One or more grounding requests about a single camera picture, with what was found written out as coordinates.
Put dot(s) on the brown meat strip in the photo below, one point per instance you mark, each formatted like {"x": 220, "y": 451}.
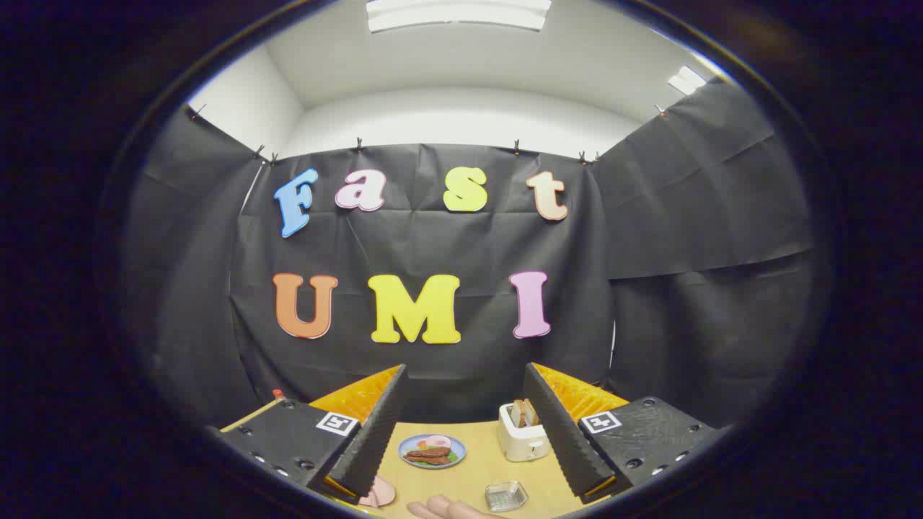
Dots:
{"x": 430, "y": 452}
{"x": 425, "y": 459}

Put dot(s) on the pink plate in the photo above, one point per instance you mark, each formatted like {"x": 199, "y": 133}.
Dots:
{"x": 382, "y": 494}

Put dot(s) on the ceiling light panel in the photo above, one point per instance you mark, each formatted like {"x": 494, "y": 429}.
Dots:
{"x": 458, "y": 13}
{"x": 686, "y": 79}

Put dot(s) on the toasted bread slice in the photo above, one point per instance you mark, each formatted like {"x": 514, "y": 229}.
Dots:
{"x": 531, "y": 411}
{"x": 517, "y": 413}

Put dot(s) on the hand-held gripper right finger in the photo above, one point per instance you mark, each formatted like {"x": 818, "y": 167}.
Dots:
{"x": 566, "y": 443}

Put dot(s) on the blue plate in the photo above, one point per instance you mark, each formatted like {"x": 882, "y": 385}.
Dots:
{"x": 412, "y": 443}

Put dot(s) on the white toaster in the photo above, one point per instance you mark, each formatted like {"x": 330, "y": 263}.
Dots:
{"x": 520, "y": 441}

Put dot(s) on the pink ham slice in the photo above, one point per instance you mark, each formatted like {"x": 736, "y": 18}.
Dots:
{"x": 438, "y": 442}

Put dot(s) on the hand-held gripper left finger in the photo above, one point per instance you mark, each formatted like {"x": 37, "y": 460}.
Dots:
{"x": 378, "y": 432}

